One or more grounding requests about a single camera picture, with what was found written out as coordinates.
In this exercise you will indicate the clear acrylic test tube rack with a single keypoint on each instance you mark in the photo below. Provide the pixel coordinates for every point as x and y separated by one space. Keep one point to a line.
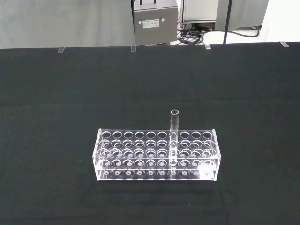
131 164

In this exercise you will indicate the clear cloth clip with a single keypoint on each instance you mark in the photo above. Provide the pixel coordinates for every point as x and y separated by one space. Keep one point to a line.
284 44
207 46
60 50
133 48

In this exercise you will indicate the black bench cloth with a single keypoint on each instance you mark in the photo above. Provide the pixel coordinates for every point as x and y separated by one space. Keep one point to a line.
70 117

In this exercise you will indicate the white cabinet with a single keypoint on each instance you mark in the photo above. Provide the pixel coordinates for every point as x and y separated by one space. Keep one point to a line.
199 10

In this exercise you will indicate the black upright pole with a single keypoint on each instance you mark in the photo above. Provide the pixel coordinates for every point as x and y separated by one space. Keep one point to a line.
227 21

